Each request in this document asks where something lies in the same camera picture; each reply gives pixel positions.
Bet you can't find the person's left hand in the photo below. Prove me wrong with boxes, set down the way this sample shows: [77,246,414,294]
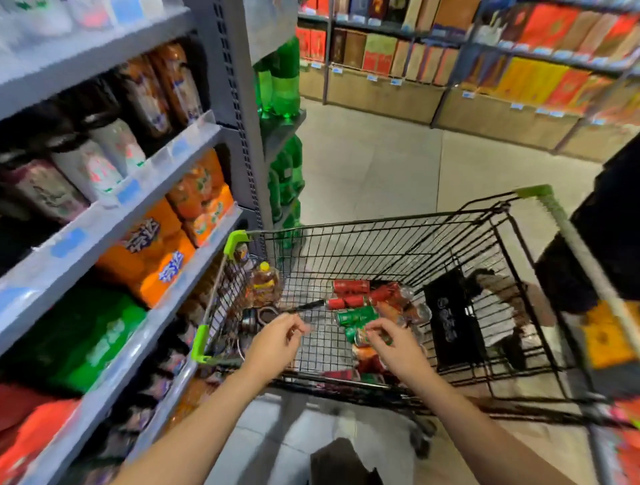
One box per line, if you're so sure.
[239,313,309,384]

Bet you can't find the person's right hand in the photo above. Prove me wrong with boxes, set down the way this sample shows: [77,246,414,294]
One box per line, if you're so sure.
[363,318,442,394]

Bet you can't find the cans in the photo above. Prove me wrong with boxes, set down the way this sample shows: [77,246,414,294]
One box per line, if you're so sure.
[323,278,435,383]

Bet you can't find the black wire shopping cart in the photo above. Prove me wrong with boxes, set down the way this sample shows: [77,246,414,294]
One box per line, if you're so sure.
[189,183,640,485]

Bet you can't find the grey metal shelf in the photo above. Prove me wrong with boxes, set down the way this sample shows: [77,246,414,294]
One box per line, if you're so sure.
[0,0,309,485]

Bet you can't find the person's left forearm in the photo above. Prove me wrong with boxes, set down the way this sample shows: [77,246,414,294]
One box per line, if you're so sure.
[112,367,276,485]

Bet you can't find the person's right forearm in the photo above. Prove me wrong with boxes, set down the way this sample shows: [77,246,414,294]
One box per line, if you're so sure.
[403,372,577,485]

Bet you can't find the black headphones in cart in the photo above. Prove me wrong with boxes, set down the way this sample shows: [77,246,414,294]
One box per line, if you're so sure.
[239,306,282,336]

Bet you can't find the person's dark trousers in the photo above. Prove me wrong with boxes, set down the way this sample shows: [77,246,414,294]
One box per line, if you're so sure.
[309,437,385,485]

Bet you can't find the amber bottle yellow cap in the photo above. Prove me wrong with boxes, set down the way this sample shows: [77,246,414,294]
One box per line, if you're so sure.
[246,260,282,307]

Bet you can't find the row of orange drink bottles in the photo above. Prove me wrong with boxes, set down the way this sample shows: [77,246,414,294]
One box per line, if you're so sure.
[165,377,217,432]

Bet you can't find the orange drink multipack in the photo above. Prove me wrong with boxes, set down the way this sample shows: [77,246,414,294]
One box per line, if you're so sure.
[93,199,197,309]
[166,149,236,249]

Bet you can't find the green drink multipack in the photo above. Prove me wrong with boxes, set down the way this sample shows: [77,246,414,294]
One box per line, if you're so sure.
[0,283,149,396]

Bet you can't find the orange yellow box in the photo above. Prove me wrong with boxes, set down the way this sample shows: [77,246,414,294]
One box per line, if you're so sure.
[582,299,640,372]

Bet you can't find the red drink multipack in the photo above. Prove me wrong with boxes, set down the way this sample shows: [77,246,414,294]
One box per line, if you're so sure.
[0,383,82,485]

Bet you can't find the rows of large green bottles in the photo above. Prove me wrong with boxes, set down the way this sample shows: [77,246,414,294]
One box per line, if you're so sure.
[252,36,307,250]

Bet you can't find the rows of colourful gift boxes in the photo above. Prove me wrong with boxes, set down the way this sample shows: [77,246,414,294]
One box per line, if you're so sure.
[297,0,640,123]

